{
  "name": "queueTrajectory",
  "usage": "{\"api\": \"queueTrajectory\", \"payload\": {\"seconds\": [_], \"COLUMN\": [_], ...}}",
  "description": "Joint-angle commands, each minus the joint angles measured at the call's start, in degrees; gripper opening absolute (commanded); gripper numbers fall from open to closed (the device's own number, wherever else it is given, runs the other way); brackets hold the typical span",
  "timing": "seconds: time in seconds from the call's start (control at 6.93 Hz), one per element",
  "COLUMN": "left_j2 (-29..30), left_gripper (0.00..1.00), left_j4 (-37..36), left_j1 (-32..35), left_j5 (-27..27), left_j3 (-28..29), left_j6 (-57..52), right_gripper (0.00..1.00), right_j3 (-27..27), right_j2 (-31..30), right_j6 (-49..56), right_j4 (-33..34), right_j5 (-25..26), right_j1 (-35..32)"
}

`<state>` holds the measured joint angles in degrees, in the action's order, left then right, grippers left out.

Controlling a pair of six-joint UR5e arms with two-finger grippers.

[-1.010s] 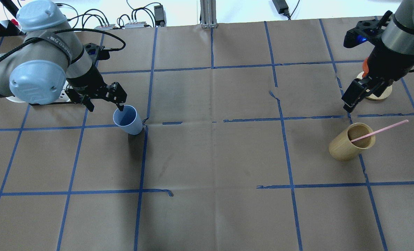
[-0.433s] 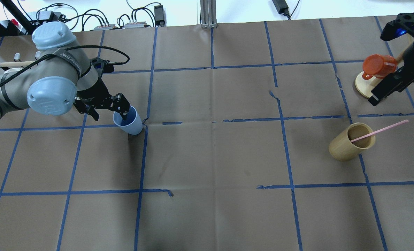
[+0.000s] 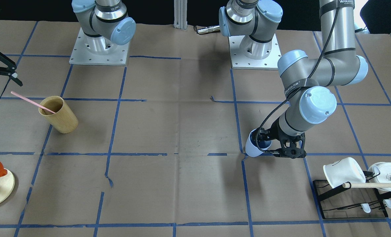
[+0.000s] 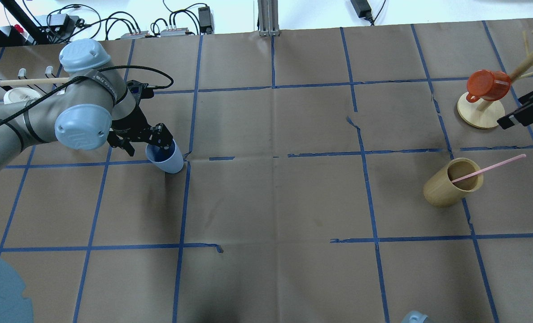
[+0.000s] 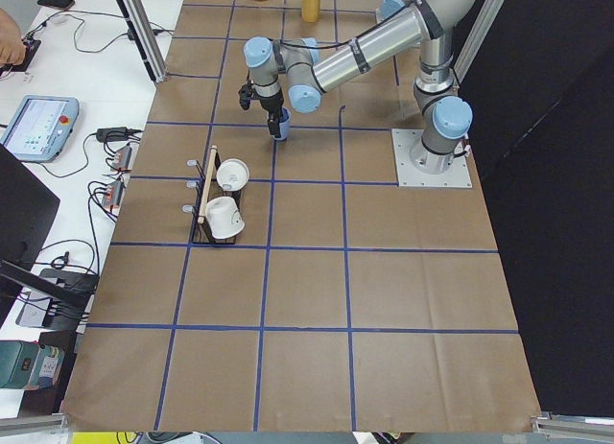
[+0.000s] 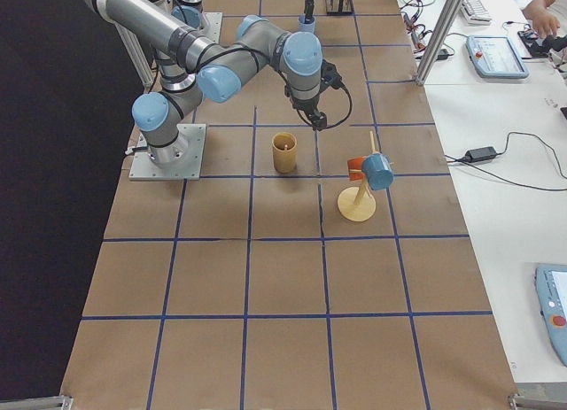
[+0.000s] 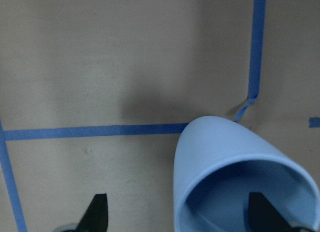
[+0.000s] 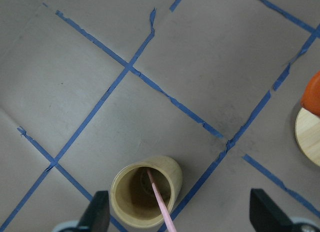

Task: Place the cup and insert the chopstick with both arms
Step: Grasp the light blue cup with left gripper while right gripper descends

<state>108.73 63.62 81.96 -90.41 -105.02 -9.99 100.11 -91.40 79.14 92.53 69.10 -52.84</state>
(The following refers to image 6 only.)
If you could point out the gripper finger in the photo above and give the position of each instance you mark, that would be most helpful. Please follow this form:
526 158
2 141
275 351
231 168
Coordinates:
309 10
318 120

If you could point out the light blue cup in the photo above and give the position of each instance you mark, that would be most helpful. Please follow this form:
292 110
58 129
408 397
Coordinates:
306 24

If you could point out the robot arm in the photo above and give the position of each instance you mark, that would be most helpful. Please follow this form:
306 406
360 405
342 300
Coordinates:
194 68

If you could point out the bamboo wooden cup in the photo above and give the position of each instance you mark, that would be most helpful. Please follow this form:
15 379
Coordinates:
284 161

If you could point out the person's hand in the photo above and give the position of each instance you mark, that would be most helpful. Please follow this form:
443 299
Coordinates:
544 23

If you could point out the black rack with dowel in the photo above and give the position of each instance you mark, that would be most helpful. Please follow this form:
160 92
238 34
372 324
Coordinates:
339 7

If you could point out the orange mug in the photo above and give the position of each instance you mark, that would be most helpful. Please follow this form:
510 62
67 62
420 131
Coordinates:
354 166

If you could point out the blue mug on stand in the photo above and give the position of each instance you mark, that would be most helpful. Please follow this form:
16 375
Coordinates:
377 170

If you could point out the wooden mug tree stand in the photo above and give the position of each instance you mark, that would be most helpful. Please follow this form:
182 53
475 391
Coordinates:
358 203

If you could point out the white keyboard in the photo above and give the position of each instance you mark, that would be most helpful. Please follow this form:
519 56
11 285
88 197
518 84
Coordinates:
475 13

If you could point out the blue teach pendant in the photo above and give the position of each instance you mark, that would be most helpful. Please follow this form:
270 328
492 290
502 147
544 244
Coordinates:
495 57
550 286

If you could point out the black power adapter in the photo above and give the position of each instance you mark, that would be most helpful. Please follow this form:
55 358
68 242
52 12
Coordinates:
480 154

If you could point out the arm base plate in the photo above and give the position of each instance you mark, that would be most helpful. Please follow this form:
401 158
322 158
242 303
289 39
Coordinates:
180 160
210 25

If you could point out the aluminium frame post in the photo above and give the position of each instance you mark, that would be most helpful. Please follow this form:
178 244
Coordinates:
444 23

